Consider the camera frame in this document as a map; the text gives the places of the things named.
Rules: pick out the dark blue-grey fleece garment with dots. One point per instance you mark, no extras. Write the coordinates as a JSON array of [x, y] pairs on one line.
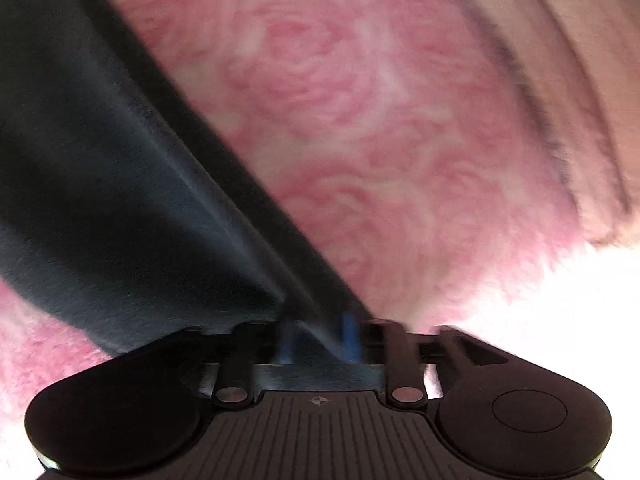
[[125, 185]]

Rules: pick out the pink floral blanket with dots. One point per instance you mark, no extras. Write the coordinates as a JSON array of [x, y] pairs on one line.
[[350, 110]]

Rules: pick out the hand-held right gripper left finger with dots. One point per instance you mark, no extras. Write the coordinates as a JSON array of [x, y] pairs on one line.
[[240, 355]]

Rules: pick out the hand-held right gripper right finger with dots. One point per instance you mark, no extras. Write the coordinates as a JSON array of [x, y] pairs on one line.
[[402, 355]]

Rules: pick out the white striped duvet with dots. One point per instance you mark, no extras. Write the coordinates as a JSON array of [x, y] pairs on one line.
[[590, 85]]

